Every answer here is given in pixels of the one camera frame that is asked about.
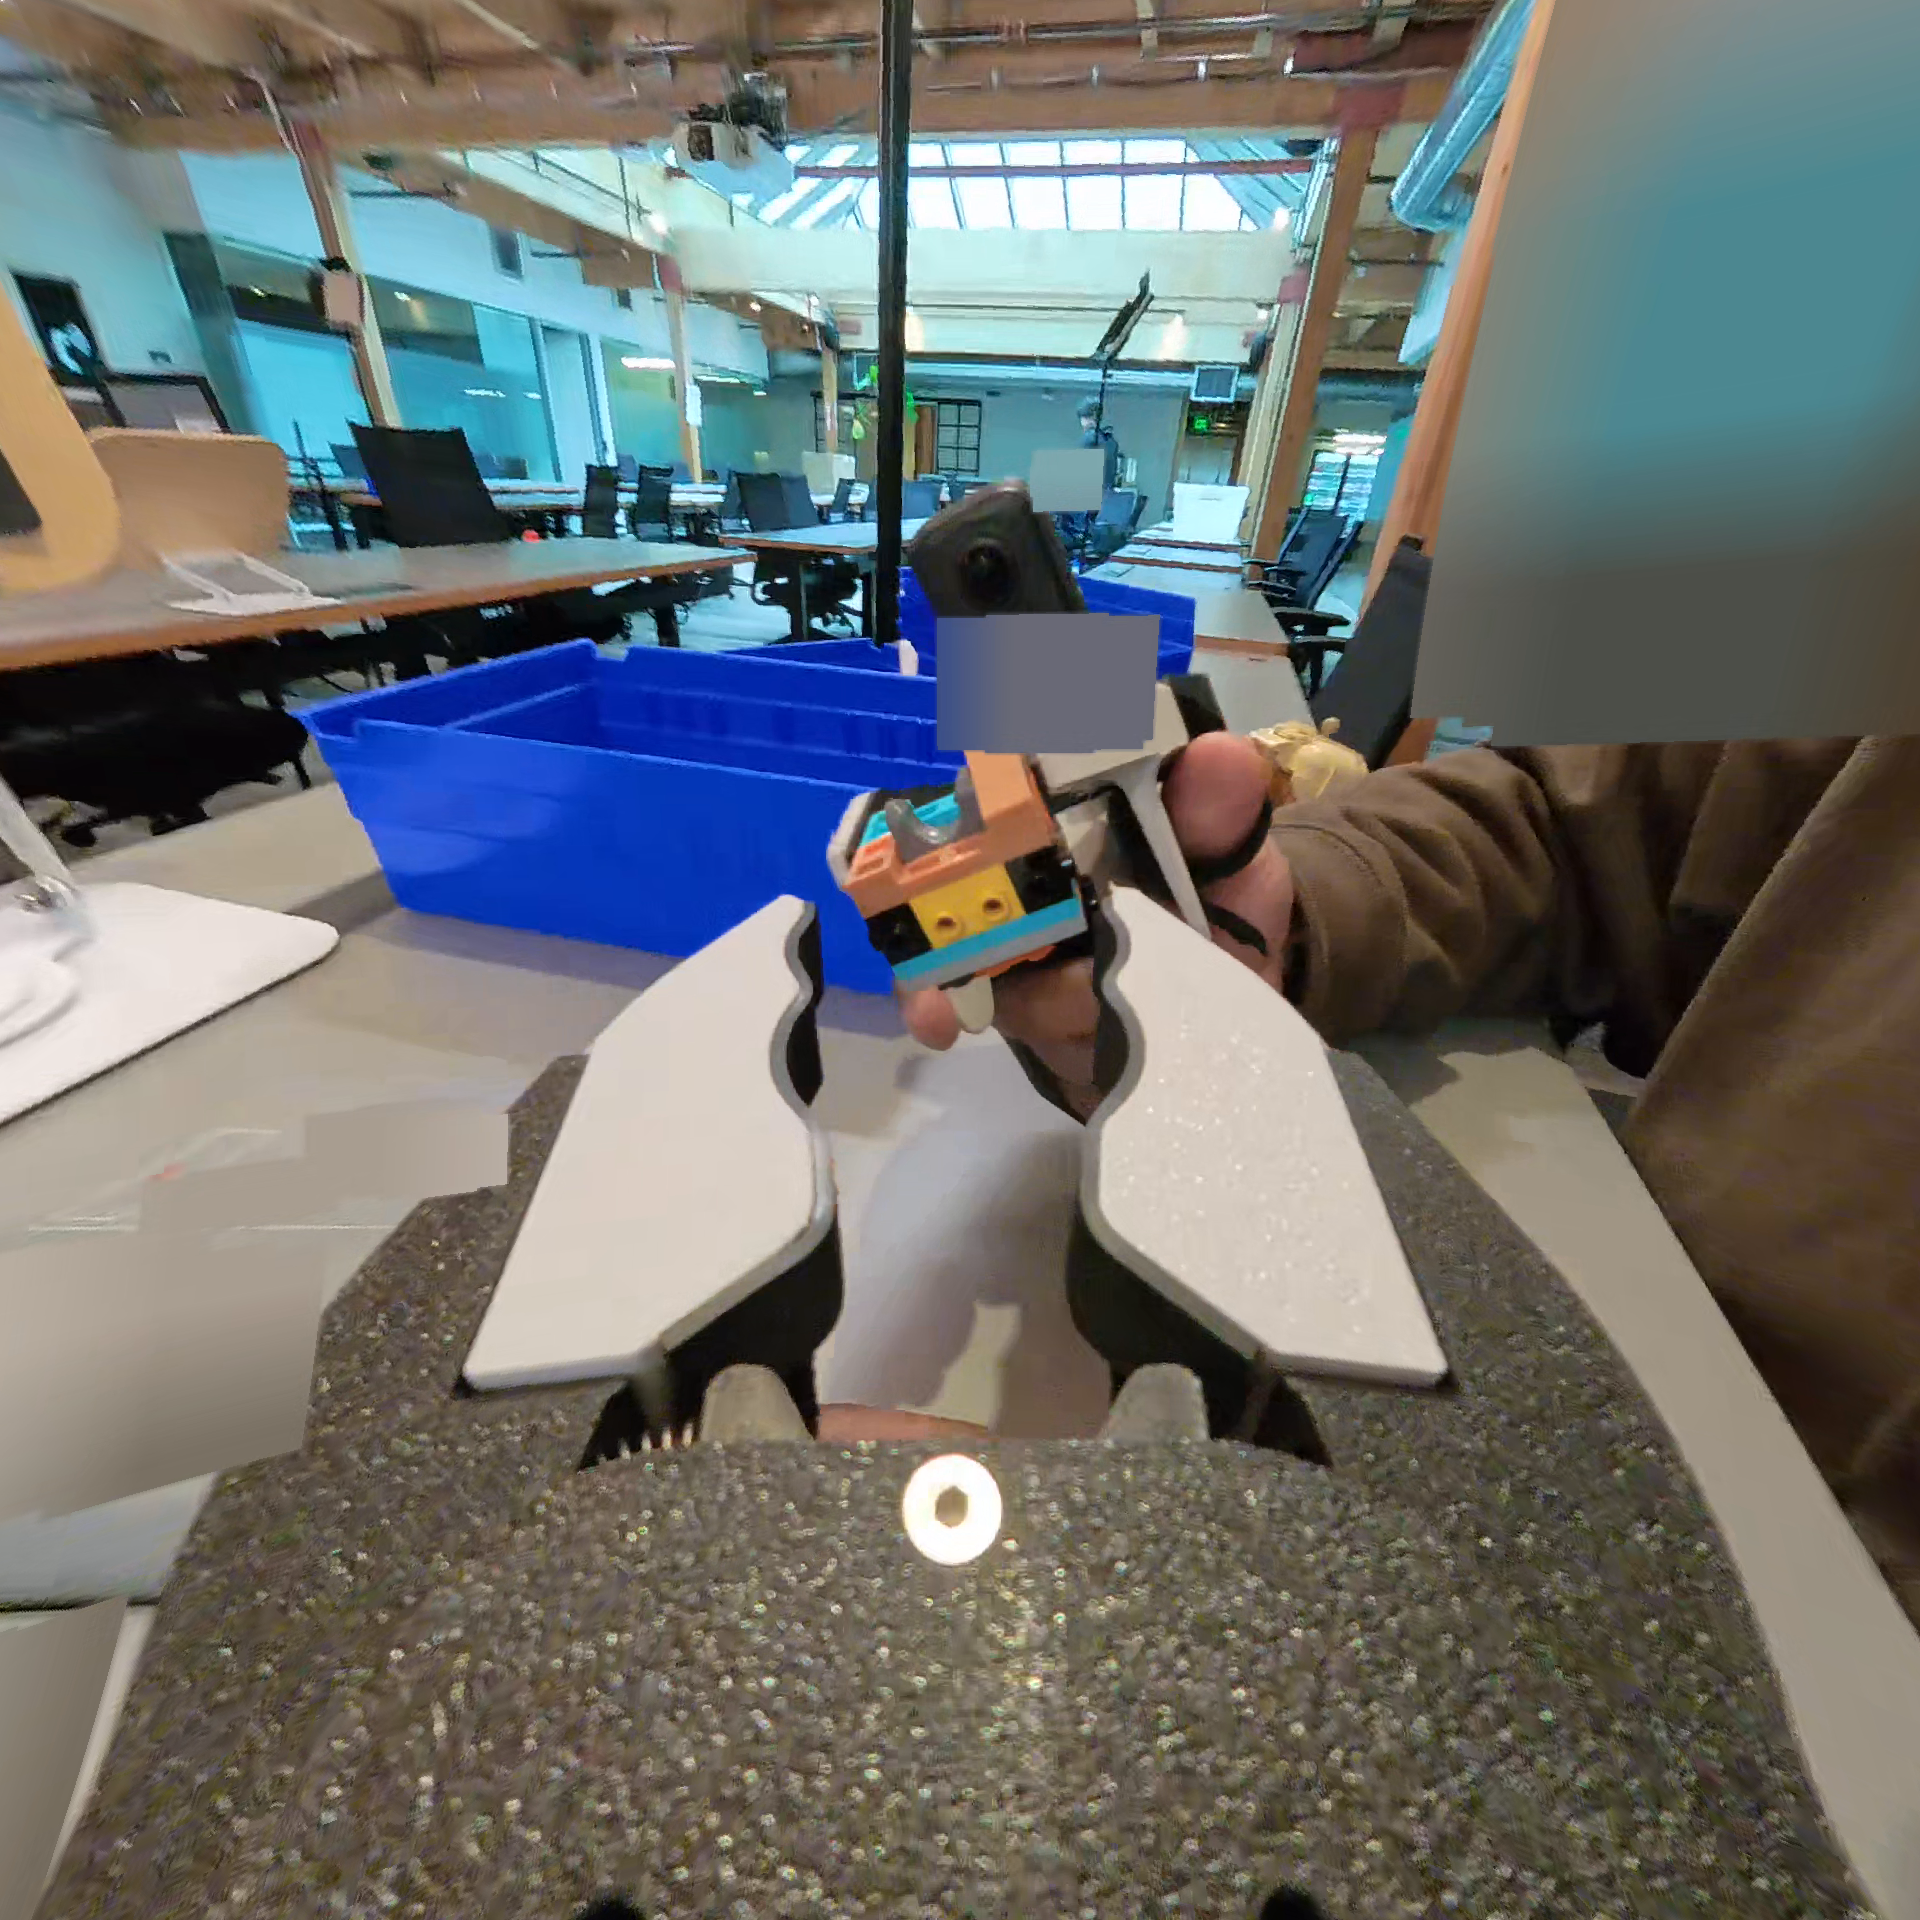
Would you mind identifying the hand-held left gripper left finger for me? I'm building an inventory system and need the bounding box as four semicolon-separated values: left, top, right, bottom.
461;896;837;1395

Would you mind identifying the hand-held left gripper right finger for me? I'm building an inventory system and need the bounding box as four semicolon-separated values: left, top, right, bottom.
1079;891;1448;1384

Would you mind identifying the multicoloured toy brick model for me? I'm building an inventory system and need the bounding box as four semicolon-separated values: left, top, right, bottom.
825;749;1116;995

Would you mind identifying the person's right forearm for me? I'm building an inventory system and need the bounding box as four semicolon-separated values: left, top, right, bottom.
1276;742;1862;1052

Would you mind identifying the wood-edged long desk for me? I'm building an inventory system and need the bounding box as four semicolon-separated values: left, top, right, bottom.
0;540;752;676

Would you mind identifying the person's right hand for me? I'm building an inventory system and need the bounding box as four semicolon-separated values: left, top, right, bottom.
901;728;1298;1123

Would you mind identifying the blue plastic bin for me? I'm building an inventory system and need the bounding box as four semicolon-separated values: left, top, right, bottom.
896;567;1200;676
300;637;976;995

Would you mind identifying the black light stand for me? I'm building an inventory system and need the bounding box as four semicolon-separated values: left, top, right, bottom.
1094;270;1156;452

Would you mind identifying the black stand pole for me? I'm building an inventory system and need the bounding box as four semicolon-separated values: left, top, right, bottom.
877;0;920;646

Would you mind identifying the tan brick figure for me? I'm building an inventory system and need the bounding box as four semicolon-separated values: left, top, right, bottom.
1252;720;1369;805

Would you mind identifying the black mesh chair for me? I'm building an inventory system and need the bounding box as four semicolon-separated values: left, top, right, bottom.
1311;538;1426;768

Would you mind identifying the white flat pad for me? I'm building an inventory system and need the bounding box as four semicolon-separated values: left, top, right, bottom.
0;882;345;1126

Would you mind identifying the person's brown jacket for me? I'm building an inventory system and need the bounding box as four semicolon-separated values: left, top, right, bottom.
1628;736;1920;1592

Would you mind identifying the black high-back chair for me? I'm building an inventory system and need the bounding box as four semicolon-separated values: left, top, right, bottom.
352;423;519;548

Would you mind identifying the plywood chair back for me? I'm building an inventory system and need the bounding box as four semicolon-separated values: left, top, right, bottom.
89;427;295;557

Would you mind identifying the rounded plywood panel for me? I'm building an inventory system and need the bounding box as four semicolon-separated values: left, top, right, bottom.
0;292;120;595

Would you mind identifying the wooden post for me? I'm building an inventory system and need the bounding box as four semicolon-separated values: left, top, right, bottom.
1358;0;1554;768

